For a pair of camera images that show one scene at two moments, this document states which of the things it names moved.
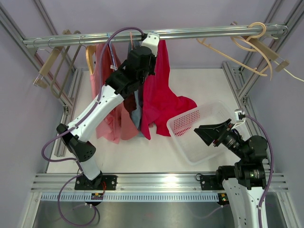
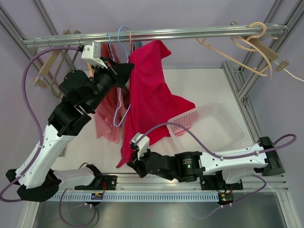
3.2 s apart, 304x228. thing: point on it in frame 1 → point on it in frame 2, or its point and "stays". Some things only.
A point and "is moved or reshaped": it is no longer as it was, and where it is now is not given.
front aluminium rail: x=141 y=182 stays
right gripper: x=209 y=133 → x=137 y=165
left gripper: x=153 y=60 → x=119 y=71
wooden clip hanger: x=282 y=63 stays
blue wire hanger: x=114 y=66 stays
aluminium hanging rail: x=165 y=35 stays
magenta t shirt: x=159 y=105 is moved or reshaped
